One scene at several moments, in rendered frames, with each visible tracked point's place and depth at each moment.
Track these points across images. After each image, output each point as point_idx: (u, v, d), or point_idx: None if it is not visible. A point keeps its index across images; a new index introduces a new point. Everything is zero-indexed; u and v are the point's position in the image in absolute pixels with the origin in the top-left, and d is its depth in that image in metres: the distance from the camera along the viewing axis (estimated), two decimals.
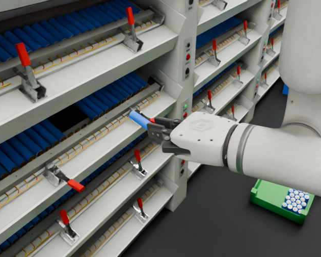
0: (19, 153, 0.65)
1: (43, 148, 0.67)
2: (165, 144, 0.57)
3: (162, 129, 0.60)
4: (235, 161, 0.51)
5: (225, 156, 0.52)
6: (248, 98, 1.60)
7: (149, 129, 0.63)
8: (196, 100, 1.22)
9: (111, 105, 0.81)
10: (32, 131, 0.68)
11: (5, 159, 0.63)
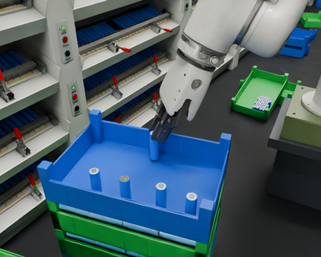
0: None
1: (105, 35, 1.19)
2: None
3: (168, 116, 0.64)
4: None
5: None
6: (233, 46, 2.12)
7: None
8: None
9: (140, 21, 1.33)
10: (98, 26, 1.20)
11: (87, 36, 1.15)
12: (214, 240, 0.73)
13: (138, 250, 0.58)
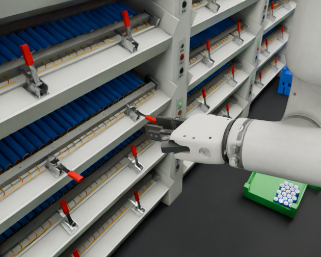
0: (23, 147, 0.70)
1: (45, 142, 0.72)
2: None
3: None
4: None
5: None
6: (243, 97, 1.65)
7: (160, 124, 0.66)
8: (192, 98, 1.27)
9: (109, 103, 0.86)
10: (34, 127, 0.73)
11: (10, 152, 0.67)
12: None
13: None
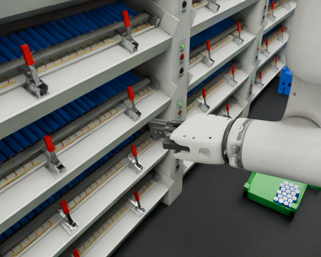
0: (18, 143, 0.71)
1: (40, 137, 0.73)
2: None
3: None
4: None
5: None
6: (243, 97, 1.65)
7: None
8: (192, 98, 1.27)
9: (105, 99, 0.86)
10: (29, 123, 0.74)
11: (5, 147, 0.68)
12: None
13: None
